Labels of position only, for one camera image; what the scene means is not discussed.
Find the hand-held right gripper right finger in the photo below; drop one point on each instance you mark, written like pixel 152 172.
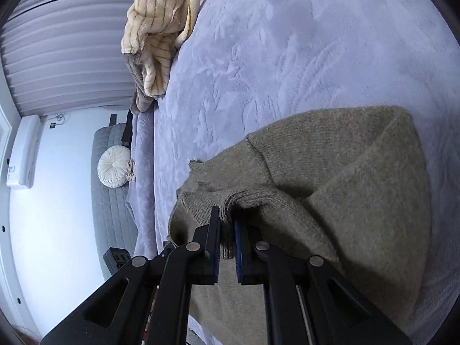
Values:
pixel 238 255

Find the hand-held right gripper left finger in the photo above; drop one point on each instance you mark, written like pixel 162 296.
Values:
pixel 214 237

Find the olive brown knit sweater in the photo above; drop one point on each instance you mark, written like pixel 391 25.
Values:
pixel 341 187

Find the black device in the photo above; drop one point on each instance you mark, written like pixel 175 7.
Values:
pixel 116 258

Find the grey quilted headboard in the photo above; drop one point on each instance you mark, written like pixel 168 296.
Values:
pixel 111 215

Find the round white pleated cushion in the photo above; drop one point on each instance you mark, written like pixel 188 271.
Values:
pixel 113 167

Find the brown fleece garment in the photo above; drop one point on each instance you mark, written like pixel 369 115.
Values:
pixel 138 95

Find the lavender plush blanket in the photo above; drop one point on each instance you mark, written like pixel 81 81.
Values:
pixel 287 61

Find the white air conditioner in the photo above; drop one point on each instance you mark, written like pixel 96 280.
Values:
pixel 23 151

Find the cream striped fleece garment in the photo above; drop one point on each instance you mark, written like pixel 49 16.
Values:
pixel 154 18

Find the grey pleated curtain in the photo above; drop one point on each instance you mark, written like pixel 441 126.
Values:
pixel 64 61

